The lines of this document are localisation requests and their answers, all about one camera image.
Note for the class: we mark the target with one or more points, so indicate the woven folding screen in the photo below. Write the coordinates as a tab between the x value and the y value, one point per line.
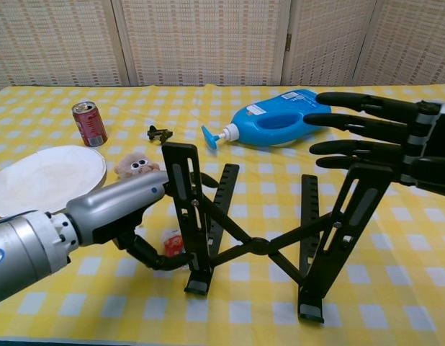
208	36

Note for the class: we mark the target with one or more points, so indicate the black folding laptop stand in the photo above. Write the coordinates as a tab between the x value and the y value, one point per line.
258	245

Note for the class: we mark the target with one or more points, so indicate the robot right five-finger hand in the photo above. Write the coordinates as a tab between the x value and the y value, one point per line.
424	144

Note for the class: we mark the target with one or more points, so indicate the red snack packet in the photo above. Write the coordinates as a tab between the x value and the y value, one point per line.
172	243

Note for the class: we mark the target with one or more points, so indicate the robot left five-finger hand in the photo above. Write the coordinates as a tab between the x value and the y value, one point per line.
111	209

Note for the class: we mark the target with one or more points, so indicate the yellow checkered tablecloth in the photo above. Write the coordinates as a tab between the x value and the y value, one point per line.
100	310

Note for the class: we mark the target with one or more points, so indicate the red soda can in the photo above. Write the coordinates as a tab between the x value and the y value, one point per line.
91	126

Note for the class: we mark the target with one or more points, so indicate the black binder clip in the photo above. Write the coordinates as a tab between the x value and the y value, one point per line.
159	134

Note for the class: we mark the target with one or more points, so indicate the blue pump detergent bottle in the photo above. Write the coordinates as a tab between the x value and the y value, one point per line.
273	138

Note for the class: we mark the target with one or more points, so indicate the brass screen hinge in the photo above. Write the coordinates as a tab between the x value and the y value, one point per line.
289	41

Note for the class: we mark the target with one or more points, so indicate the white paper plate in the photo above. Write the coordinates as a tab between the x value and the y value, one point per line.
42	176

